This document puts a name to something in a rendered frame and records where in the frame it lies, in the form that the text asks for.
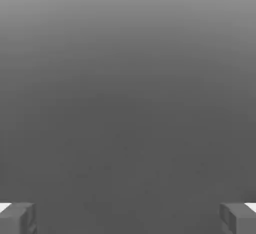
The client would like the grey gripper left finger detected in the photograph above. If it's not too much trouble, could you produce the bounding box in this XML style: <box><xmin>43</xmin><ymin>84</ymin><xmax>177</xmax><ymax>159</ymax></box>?
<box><xmin>0</xmin><ymin>202</ymin><xmax>38</xmax><ymax>234</ymax></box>

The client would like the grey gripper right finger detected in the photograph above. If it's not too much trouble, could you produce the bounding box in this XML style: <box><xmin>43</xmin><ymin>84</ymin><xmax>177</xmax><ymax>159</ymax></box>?
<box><xmin>218</xmin><ymin>202</ymin><xmax>256</xmax><ymax>234</ymax></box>

